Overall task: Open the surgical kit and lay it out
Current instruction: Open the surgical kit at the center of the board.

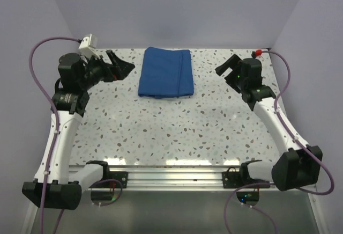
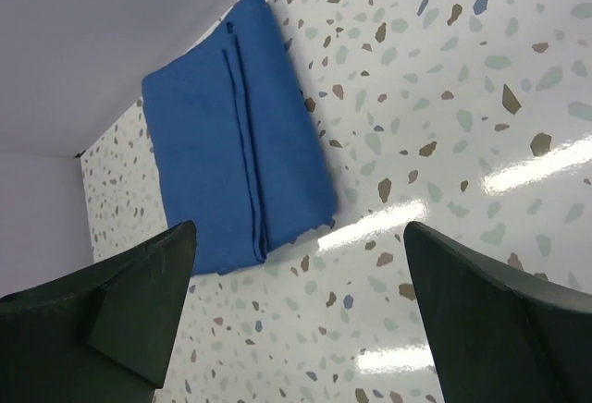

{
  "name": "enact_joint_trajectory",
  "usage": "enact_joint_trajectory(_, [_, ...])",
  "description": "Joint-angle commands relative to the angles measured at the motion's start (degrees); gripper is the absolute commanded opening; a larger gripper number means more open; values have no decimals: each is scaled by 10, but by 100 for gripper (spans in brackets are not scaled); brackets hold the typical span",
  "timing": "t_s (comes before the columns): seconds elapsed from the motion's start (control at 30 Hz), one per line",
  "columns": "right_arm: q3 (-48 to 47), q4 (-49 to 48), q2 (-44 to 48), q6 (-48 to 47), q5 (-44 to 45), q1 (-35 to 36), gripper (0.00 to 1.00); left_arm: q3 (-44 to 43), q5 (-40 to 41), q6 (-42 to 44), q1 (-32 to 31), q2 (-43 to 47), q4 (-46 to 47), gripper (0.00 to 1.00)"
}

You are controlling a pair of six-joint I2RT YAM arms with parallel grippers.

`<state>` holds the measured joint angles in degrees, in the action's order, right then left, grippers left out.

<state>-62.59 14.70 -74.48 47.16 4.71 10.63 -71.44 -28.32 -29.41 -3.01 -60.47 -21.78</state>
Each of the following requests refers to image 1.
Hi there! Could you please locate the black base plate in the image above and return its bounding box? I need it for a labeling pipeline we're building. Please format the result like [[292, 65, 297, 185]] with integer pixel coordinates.
[[86, 171, 128, 190], [222, 167, 243, 189]]

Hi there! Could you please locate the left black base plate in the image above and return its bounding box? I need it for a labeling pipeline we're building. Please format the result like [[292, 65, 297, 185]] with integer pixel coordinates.
[[86, 171, 128, 190]]

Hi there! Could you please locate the blue surgical cloth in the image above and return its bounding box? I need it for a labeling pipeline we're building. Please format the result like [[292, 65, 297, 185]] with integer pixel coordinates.
[[138, 47, 194, 99]]

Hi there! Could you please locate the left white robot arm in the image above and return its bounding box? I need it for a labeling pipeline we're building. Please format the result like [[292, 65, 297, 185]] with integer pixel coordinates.
[[22, 50, 135, 210]]

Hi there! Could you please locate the red cable connector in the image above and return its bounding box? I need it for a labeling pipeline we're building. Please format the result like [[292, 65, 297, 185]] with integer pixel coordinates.
[[251, 49, 263, 58]]

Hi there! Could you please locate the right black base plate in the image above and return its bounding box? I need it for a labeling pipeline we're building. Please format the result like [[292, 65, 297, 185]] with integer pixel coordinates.
[[222, 167, 243, 189]]

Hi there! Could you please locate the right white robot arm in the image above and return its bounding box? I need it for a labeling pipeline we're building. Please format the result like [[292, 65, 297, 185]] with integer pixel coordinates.
[[215, 55, 323, 191]]

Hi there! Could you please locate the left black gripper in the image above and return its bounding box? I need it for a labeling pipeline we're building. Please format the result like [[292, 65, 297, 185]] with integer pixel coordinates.
[[78, 49, 134, 90]]

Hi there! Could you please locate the aluminium mounting rail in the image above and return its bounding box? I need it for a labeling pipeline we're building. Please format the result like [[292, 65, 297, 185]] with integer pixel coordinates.
[[109, 165, 239, 192]]

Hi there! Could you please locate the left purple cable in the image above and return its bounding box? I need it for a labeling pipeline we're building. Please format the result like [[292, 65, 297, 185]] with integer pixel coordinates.
[[28, 37, 81, 234]]

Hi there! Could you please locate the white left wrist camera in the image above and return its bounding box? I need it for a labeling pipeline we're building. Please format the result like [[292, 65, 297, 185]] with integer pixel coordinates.
[[78, 34, 98, 57]]

